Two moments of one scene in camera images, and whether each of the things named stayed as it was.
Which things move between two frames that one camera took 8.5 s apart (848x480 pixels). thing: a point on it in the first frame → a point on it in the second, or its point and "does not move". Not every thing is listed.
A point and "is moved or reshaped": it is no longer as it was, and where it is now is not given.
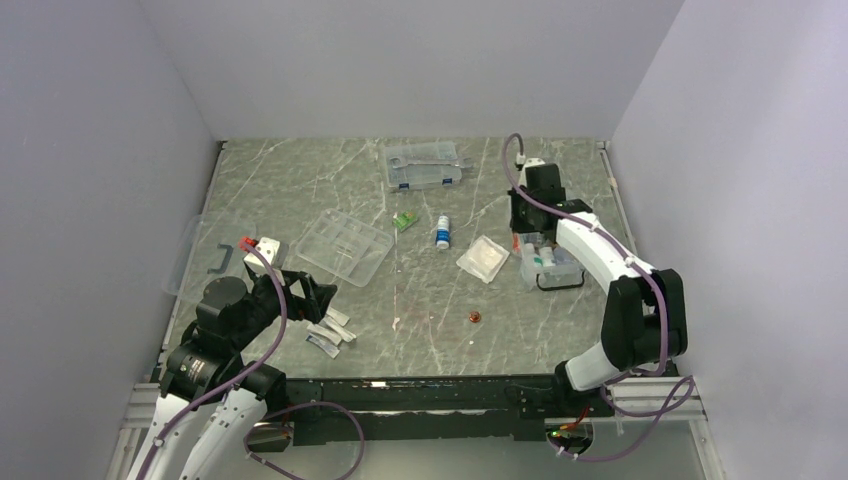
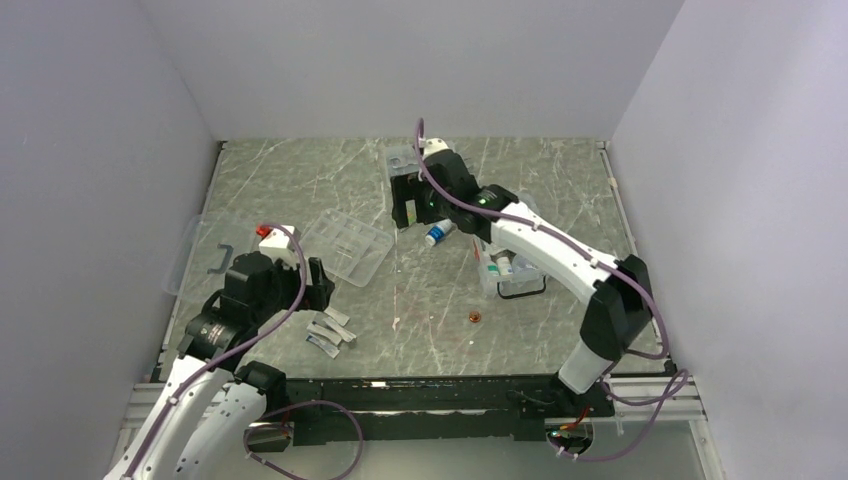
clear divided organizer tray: (345, 246) does not move
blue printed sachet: (328, 349) does not move
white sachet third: (330, 335) does not move
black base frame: (434, 410) does not move
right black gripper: (517, 225) → (406, 188)
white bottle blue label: (443, 235) is moved or reshaped
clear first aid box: (545, 266) is moved or reshaped
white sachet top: (339, 317) does not move
